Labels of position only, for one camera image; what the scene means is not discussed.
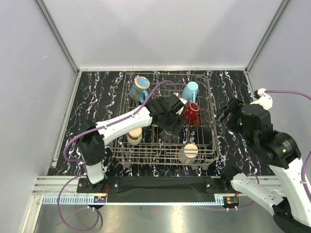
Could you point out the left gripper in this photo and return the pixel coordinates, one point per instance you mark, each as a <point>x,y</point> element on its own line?
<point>174,127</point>

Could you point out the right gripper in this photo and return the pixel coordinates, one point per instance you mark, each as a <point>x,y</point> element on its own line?
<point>233,107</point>

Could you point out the clear glass cup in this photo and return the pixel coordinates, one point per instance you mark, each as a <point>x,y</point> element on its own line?
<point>168,137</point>

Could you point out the red mug cream interior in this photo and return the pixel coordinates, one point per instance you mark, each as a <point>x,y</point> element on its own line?
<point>192,111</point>

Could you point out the light blue mug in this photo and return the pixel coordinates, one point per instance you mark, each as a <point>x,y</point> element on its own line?
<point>190,92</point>

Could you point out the beige paper cup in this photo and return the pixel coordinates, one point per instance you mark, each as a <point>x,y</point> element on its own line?
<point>188,154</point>

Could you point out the steel brown tumbler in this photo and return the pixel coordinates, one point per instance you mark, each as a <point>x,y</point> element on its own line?
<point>134,137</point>

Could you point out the blue butterfly mug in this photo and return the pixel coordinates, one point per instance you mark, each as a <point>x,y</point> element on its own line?
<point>139,90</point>

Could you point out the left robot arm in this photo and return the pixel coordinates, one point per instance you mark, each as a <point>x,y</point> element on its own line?
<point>98,135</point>

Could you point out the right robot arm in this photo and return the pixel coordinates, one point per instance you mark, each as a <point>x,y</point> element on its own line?
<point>292,211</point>

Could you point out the grey wire dish rack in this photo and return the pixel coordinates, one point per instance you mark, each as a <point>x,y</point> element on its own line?
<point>151,151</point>

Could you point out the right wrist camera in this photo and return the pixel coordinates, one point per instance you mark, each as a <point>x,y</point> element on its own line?
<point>263,99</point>

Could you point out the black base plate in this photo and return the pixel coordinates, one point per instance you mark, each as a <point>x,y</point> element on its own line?
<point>206,184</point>

